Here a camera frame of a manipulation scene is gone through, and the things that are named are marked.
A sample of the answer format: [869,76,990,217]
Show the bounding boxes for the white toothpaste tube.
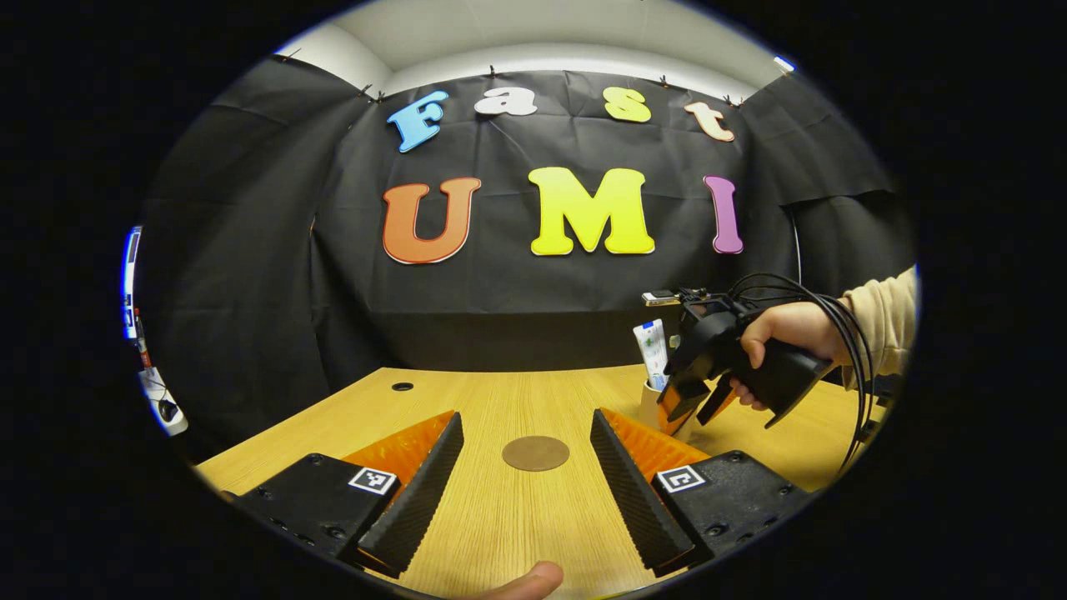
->
[633,319,670,393]

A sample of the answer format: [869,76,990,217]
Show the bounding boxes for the black backdrop cloth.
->
[138,54,916,455]

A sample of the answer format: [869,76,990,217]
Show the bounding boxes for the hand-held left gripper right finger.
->
[590,407,814,578]

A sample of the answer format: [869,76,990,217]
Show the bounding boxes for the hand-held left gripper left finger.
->
[221,410,465,580]

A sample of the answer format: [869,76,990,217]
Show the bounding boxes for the lit monitor screen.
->
[122,225,144,341]

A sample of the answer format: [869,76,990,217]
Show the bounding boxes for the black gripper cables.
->
[725,272,876,476]

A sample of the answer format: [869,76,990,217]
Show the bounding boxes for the brown round coaster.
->
[502,436,571,473]

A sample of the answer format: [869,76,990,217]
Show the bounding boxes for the white power strip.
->
[138,367,189,437]

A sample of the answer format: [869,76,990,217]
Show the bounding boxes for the beige cup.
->
[639,379,693,443]

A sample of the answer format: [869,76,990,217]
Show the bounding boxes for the wooden desktop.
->
[193,364,889,600]

